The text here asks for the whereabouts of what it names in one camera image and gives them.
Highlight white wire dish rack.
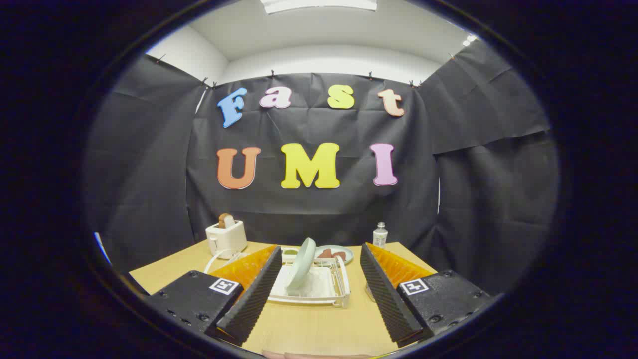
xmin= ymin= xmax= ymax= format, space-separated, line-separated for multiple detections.
xmin=204 ymin=246 xmax=351 ymax=309

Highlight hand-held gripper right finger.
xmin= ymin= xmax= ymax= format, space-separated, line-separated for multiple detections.
xmin=360 ymin=242 xmax=493 ymax=348

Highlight pale green plate with meat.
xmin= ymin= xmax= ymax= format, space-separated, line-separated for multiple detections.
xmin=315 ymin=245 xmax=354 ymax=265

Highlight ceiling light panel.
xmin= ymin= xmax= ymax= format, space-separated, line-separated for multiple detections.
xmin=259 ymin=0 xmax=378 ymax=14

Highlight white toaster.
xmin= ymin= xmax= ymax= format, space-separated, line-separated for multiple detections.
xmin=205 ymin=219 xmax=248 ymax=260

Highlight black backdrop cloth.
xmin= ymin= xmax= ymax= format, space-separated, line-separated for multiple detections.
xmin=82 ymin=40 xmax=560 ymax=295

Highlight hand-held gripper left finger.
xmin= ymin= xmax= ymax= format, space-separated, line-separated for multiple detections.
xmin=144 ymin=244 xmax=283 ymax=347

